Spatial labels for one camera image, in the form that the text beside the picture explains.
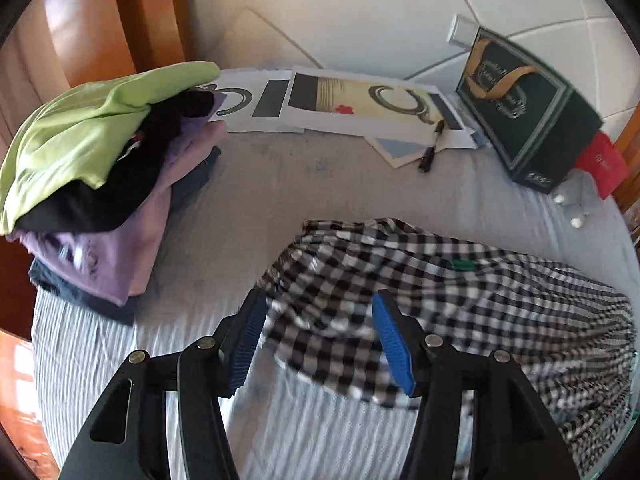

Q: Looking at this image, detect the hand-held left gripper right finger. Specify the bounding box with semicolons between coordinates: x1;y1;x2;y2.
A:
371;289;582;480

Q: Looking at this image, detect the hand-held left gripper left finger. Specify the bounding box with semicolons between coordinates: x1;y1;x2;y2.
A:
59;287;269;480

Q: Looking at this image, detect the black white checkered shirt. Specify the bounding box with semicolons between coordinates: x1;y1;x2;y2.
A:
257;217;638;478

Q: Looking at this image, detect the striped grey bed sheet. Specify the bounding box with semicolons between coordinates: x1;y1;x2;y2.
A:
31;65;640;480

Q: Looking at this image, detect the lilac folded garment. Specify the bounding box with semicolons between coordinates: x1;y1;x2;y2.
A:
12;91;228;307

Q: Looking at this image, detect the dark navy folded garment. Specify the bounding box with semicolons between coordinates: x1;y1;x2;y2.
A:
28;146;222;326

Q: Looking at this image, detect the light blue paper sheet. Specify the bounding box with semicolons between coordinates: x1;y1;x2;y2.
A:
369;136;437;169

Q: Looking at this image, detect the black marker pen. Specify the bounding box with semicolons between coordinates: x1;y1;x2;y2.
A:
418;120;447;174

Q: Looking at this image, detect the black folded garment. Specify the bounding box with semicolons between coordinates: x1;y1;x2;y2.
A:
6;88;216;243

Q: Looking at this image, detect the art print with black arc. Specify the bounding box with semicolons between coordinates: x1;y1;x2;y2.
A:
205;69;306;135

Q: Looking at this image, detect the art print with red flower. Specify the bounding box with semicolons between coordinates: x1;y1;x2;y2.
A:
284;66;478;150

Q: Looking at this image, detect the dark green gift bag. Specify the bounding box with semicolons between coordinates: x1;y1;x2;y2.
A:
455;26;604;195

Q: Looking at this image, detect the lime green folded garment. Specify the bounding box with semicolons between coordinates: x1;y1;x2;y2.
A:
0;61;221;235

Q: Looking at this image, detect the white padded headboard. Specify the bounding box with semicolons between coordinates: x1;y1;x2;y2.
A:
187;0;626;121

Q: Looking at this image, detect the white wall switch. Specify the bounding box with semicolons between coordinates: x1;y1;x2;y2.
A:
446;14;480;48

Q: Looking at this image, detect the wooden bed frame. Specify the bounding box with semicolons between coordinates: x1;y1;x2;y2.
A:
0;0;201;480

